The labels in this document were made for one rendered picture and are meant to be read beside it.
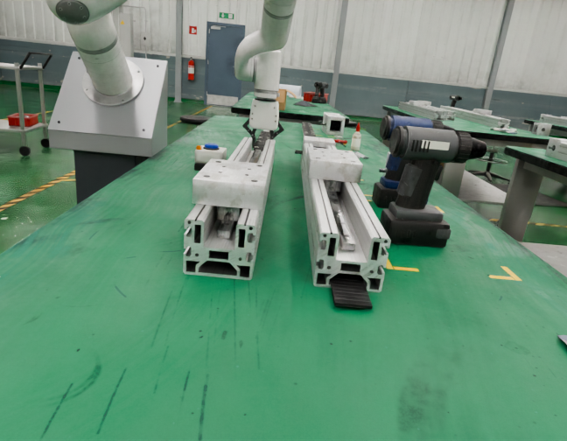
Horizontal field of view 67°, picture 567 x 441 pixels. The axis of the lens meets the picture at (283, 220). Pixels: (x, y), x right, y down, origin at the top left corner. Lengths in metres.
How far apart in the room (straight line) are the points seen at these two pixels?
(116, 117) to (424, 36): 11.76
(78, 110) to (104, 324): 1.05
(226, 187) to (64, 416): 0.38
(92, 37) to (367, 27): 11.42
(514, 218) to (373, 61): 9.92
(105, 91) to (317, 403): 1.24
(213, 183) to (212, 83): 11.77
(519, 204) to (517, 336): 2.34
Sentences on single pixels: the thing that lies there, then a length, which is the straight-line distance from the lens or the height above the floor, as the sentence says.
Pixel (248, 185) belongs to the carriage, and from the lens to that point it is 0.66.
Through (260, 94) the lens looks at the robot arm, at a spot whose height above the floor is 0.99.
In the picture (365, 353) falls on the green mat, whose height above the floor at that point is 0.78.
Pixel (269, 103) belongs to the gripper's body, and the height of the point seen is 0.96.
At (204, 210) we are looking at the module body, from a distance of 0.65.
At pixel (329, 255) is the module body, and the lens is 0.62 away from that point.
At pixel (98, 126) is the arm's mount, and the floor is 0.86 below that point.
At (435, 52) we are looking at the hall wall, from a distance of 12.97.
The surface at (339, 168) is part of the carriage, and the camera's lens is 0.91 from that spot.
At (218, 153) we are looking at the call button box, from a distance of 1.24.
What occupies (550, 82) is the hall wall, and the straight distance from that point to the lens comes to 14.28.
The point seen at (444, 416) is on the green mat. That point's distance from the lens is 0.47.
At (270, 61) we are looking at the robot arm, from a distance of 1.52.
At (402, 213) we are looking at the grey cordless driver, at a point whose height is 0.84.
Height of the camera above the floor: 1.07
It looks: 19 degrees down
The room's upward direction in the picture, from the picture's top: 6 degrees clockwise
